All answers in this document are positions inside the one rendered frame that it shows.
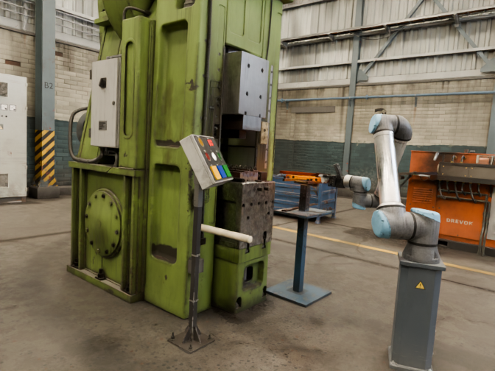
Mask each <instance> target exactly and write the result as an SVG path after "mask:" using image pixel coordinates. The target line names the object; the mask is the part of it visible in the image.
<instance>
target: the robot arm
mask: <svg viewBox="0 0 495 371"><path fill-rule="evenodd" d="M369 133H371V134H373V138H374V145H375V154H376V170H377V179H378V185H377V187H376V191H375V192H374V195H372V194H367V192H368V191H369V190H370V189H371V181H370V179H369V178H367V177H358V176H353V175H346V176H343V173H342V171H341V168H340V165H339V164H338V163H336V164H334V169H335V171H336V173H337V175H325V174H319V175H318V176H320V177H321V182H322V183H324V182H325V183H327V182H328V180H329V183H328V186H329V184H330V186H331V187H337V188H352V189H353V190H354V192H353V200H352V207H353V208H356V209H360V210H365V209H366V208H376V211H374V212H373V215H372V220H371V223H372V228H373V231H374V233H375V235H376V236H378V237H379V238H384V239H406V240H407V245H406V246H405V248H404V250H403V252H402V257H403V258H405V259H407V260H408V261H413V262H416V263H420V264H439V263H440V255H439V252H438V236H439V230H440V214H439V213H437V212H434V211H429V210H425V209H420V208H411V210H410V212H406V208H405V205H403V204H402V203H401V197H400V189H399V176H398V167H399V164H400V161H401V157H402V155H403V153H404V149H405V146H406V145H407V142H409V141H410V140H411V138H412V136H413V130H412V127H411V125H410V123H409V122H408V120H406V119H405V118H404V117H403V116H399V115H386V114H375V115H374V116H373V117H372V118H371V121H370V124H369Z"/></svg>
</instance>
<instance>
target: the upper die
mask: <svg viewBox="0 0 495 371"><path fill-rule="evenodd" d="M221 130H246V131H261V118H259V117H255V116H247V115H222V126H221Z"/></svg>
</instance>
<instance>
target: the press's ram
mask: <svg viewBox="0 0 495 371"><path fill-rule="evenodd" d="M268 70H269V61H268V60H265V59H262V58H260V57H257V56H255V55H252V54H249V53H247V52H244V51H240V52H230V53H225V69H224V83H223V98H222V115H247V116H255V117H259V118H262V119H265V116H266V104H267V81H268Z"/></svg>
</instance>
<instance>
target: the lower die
mask: <svg viewBox="0 0 495 371"><path fill-rule="evenodd" d="M233 177H237V178H243V179H245V182H254V181H255V180H257V179H258V171H256V170H253V171H252V172H251V171H250V169H242V168H240V169H238V168H236V170H235V168H234V167H233ZM247 180H248V181H247Z"/></svg>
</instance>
